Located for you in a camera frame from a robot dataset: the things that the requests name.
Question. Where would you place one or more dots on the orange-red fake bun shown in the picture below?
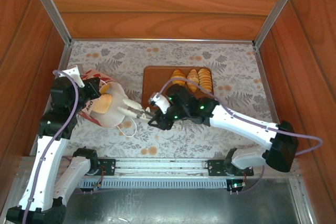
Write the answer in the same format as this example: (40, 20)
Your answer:
(106, 87)

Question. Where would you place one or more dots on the large round fake bread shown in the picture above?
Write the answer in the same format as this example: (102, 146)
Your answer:
(103, 103)

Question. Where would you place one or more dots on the striped golden fake croissant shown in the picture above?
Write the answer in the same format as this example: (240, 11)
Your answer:
(193, 78)
(178, 75)

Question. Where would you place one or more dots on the red and white paper bag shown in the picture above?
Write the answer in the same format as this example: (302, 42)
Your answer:
(115, 113)

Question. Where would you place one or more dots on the ridged spiral fake bread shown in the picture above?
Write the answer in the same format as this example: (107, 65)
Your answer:
(205, 79)

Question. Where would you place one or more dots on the brown rectangular tray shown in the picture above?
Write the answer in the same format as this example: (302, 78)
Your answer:
(155, 82)

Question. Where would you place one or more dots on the black arm base mounting plate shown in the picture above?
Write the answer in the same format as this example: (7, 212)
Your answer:
(107, 166)
(216, 167)

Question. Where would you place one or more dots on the floral patterned tablecloth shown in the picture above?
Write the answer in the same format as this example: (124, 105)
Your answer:
(183, 142)

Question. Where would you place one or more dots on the grey metal sheet panel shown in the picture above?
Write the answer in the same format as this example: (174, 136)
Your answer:
(183, 208)

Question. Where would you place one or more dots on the circuit board with green light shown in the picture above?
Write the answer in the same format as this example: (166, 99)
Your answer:
(236, 186)

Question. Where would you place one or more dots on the wide aluminium base rail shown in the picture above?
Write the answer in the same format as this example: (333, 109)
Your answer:
(157, 167)

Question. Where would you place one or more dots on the thin aluminium table edge rail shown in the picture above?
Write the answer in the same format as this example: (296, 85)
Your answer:
(197, 40)

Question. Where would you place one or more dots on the aluminium frame post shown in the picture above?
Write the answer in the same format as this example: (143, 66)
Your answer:
(279, 6)
(50, 9)

